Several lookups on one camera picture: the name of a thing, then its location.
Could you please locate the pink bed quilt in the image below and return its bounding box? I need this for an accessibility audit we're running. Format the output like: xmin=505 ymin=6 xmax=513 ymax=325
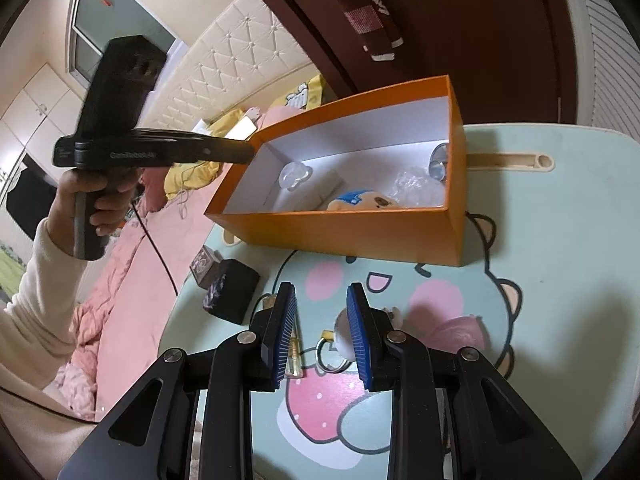
xmin=47 ymin=165 xmax=229 ymax=420

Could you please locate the playing card deck box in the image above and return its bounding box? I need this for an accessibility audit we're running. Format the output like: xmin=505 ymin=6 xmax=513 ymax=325
xmin=190 ymin=245 xmax=222 ymax=289

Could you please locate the maroon pink striped scarf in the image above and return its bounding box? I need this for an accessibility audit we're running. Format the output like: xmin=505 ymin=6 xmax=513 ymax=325
xmin=336 ymin=0 xmax=404 ymax=62

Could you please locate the person's left hand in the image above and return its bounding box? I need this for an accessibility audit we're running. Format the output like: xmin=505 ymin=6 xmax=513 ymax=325
xmin=46 ymin=168 xmax=142 ymax=259

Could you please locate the window with grey glass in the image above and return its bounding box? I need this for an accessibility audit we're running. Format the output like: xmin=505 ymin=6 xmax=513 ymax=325
xmin=67 ymin=0 xmax=180 ymax=88

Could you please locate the crumpled clear plastic wrap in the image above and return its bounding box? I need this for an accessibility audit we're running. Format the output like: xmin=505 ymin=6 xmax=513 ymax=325
xmin=390 ymin=167 xmax=446 ymax=208

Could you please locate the black small box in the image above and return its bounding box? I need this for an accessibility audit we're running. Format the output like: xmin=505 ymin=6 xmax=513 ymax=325
xmin=203 ymin=259 xmax=260 ymax=325

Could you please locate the yellow pillow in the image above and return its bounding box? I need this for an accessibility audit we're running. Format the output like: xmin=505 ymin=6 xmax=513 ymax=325
xmin=164 ymin=74 xmax=326 ymax=200

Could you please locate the cartoon light green table mat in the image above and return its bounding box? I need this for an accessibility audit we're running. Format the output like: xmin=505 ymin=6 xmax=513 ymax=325
xmin=207 ymin=125 xmax=639 ymax=479

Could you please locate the clear round ball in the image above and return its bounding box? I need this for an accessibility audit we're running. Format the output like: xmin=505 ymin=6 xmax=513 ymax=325
xmin=278 ymin=162 xmax=314 ymax=192

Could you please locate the brown bear plush keychain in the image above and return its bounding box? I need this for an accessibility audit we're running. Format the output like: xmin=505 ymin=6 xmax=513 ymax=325
xmin=326 ymin=190 xmax=399 ymax=211

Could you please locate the cream tufted headboard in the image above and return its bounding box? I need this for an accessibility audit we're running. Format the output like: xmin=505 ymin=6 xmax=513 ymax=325
xmin=140 ymin=0 xmax=318 ymax=130

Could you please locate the orange cardboard box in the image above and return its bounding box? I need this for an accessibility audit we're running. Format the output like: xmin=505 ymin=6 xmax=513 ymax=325
xmin=205 ymin=76 xmax=466 ymax=266

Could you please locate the pig figure keychain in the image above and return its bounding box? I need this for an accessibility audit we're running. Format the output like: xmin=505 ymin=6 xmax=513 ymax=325
xmin=314 ymin=309 xmax=407 ymax=374

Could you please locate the cream sweater left forearm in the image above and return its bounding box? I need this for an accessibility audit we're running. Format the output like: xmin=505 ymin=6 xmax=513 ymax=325
xmin=1 ymin=221 xmax=92 ymax=479

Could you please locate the dark brown wooden door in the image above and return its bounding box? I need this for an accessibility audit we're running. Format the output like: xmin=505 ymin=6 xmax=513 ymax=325
xmin=262 ymin=0 xmax=577 ymax=124

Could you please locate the black cable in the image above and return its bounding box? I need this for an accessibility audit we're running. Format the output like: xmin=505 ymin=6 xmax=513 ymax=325
xmin=130 ymin=198 xmax=179 ymax=297

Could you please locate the silver clear capsule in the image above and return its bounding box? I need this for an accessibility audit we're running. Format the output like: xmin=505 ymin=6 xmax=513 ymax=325
xmin=427 ymin=143 xmax=448 ymax=182

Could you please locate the white louvered closet door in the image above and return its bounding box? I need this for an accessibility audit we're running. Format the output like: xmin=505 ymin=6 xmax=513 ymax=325
xmin=566 ymin=0 xmax=639 ymax=140

